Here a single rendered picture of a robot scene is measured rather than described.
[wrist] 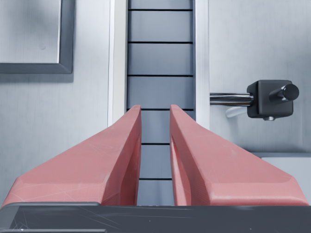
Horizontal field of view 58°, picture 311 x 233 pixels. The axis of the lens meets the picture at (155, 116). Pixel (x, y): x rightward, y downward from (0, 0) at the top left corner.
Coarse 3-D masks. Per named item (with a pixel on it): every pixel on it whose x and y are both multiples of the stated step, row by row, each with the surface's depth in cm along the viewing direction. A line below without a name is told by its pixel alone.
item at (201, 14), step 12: (204, 0) 24; (204, 12) 24; (204, 24) 24; (204, 36) 24; (204, 48) 23; (204, 60) 23; (204, 72) 23; (204, 84) 23; (204, 96) 23; (204, 108) 23; (204, 120) 23
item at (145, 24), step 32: (128, 0) 32; (160, 0) 32; (192, 0) 32; (128, 32) 32; (160, 32) 32; (192, 32) 32; (128, 64) 32; (160, 64) 32; (192, 64) 32; (128, 96) 31; (160, 96) 31; (192, 96) 31; (160, 128) 31; (160, 160) 31; (160, 192) 31
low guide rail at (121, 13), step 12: (120, 0) 29; (120, 12) 29; (120, 24) 28; (120, 36) 28; (120, 48) 28; (120, 60) 28; (120, 72) 28; (120, 84) 28; (120, 96) 28; (120, 108) 28
